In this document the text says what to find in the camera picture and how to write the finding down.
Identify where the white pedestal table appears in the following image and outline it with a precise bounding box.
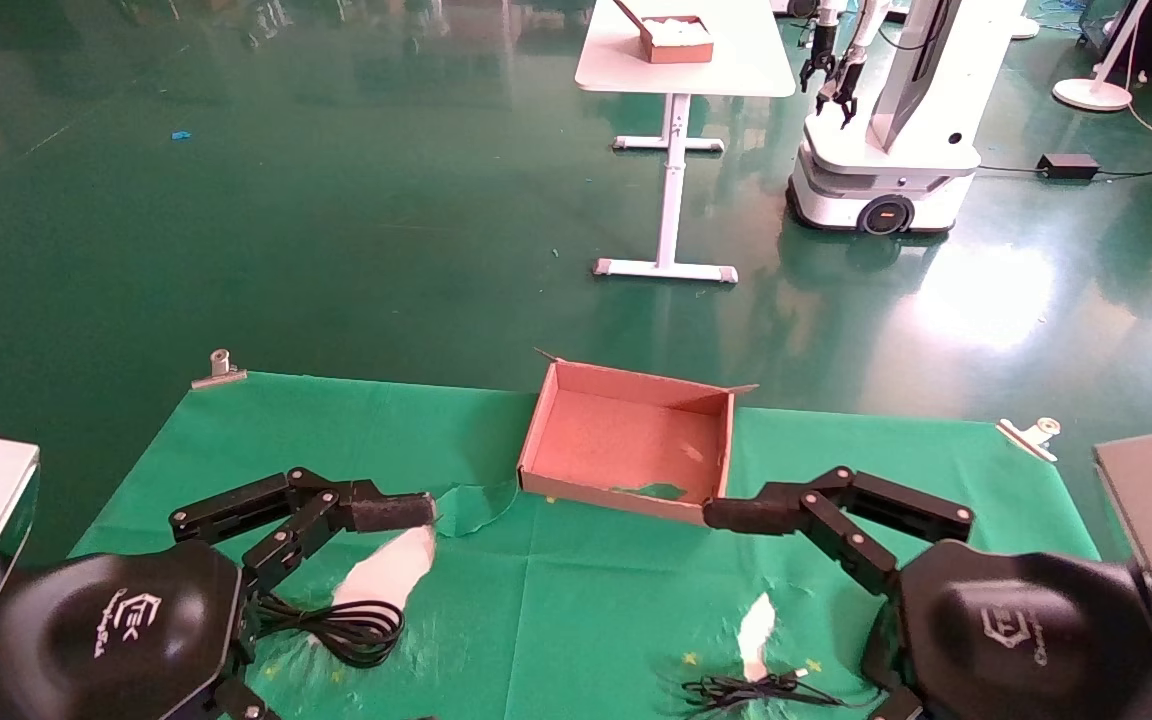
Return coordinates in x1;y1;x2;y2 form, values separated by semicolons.
574;0;797;286

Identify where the open brown cardboard box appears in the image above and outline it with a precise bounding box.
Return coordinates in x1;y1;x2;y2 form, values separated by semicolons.
517;349;760;528

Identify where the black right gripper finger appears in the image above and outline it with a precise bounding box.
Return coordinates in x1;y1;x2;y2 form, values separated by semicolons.
703;466;974;597

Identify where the thick black cable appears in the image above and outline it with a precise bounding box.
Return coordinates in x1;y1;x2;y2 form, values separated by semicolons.
254;591;406;670

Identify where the white floor lamp stand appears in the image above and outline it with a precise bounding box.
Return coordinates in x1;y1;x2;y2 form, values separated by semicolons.
1052;0;1152;113

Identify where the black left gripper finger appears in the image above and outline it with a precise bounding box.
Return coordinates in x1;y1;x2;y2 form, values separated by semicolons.
169;467;437;593

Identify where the white wheeled background robot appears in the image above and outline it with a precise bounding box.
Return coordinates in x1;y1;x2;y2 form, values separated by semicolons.
786;0;1029;238

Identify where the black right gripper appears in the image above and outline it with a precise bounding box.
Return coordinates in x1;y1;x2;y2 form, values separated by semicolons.
861;540;1152;720

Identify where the white packing material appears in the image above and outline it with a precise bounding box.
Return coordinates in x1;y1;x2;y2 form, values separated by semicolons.
643;14;714;48

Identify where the silver binder clip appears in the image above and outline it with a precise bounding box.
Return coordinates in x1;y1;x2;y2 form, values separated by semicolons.
191;348;248;391
996;417;1063;464

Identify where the black floor power cable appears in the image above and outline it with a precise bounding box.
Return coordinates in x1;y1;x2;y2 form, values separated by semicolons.
976;155;1152;184

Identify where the green tablecloth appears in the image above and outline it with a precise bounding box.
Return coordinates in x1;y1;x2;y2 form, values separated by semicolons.
69;371;1152;720

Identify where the small brown cardboard box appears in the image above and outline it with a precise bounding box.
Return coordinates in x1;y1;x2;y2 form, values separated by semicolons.
613;0;716;66

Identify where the background robot black gripper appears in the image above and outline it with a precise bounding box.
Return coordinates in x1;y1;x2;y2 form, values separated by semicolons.
800;38;840;95
815;53;862;129

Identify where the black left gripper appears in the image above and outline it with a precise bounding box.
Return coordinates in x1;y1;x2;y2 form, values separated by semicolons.
0;540;282;720

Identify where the black power adapter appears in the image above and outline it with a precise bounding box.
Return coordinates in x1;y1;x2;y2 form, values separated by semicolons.
1037;152;1102;182

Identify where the thin black cable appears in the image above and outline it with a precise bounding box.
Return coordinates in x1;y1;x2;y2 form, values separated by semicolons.
682;668;853;714

